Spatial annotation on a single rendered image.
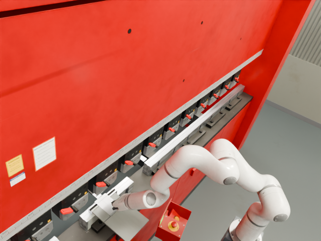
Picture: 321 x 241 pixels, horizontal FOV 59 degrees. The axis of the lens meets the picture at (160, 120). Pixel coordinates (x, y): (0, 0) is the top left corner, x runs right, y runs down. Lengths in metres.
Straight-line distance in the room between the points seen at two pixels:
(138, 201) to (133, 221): 0.29
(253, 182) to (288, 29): 1.95
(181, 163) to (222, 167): 0.17
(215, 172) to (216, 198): 2.06
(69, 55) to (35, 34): 0.13
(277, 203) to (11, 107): 1.16
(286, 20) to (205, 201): 1.95
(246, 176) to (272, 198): 0.21
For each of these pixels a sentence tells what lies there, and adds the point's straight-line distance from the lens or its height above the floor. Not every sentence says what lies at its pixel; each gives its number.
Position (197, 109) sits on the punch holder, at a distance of 2.10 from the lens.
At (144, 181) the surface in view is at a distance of 1.99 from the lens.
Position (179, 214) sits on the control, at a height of 0.72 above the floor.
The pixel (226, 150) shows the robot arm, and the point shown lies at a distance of 1.23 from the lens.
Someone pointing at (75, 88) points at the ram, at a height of 1.88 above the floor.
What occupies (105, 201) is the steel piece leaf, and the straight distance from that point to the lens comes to 1.72.
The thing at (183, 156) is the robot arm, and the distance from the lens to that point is 1.16.
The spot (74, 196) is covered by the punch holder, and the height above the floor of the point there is 1.30.
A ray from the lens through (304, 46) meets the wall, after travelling 4.74.
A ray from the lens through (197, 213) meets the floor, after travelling 3.03.
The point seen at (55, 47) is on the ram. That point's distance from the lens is 0.85.
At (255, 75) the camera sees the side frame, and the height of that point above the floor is 1.10.
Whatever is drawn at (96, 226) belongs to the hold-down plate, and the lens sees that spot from 1.74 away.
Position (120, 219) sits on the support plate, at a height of 1.00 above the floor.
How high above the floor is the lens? 2.41
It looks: 38 degrees down
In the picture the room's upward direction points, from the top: 13 degrees clockwise
